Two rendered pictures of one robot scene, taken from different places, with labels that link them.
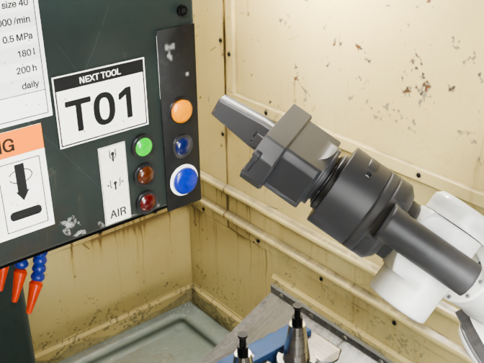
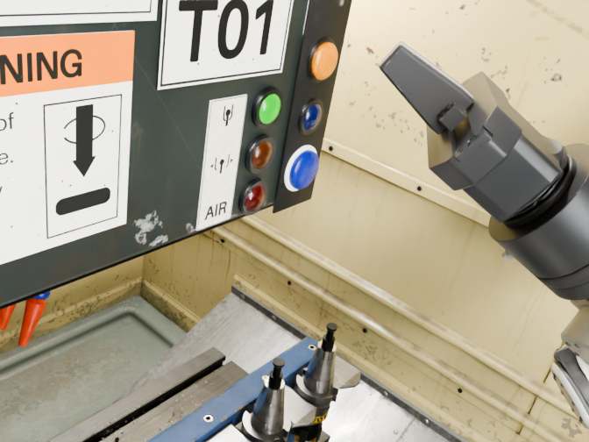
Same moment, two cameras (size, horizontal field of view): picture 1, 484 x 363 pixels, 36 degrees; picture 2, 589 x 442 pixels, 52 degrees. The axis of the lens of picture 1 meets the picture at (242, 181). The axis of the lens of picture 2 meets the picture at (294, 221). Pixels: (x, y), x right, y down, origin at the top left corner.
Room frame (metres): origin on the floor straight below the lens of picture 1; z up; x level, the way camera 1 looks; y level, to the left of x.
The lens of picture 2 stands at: (0.33, 0.17, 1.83)
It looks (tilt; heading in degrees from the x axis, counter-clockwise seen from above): 28 degrees down; 344
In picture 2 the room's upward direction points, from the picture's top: 11 degrees clockwise
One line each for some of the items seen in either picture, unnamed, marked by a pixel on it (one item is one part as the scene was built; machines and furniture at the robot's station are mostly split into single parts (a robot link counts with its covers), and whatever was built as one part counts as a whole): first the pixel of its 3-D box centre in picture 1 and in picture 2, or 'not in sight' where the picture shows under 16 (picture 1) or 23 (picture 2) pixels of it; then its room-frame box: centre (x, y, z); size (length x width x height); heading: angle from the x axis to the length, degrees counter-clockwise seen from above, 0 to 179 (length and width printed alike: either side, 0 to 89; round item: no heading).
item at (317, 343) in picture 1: (320, 350); (338, 371); (0.98, -0.13, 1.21); 0.07 x 0.05 x 0.01; 39
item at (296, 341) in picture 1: (297, 341); (322, 364); (0.95, -0.08, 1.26); 0.04 x 0.04 x 0.07
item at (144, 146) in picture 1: (143, 146); (268, 108); (0.70, 0.10, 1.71); 0.02 x 0.01 x 0.02; 129
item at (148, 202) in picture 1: (148, 202); (254, 197); (0.70, 0.10, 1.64); 0.02 x 0.01 x 0.02; 129
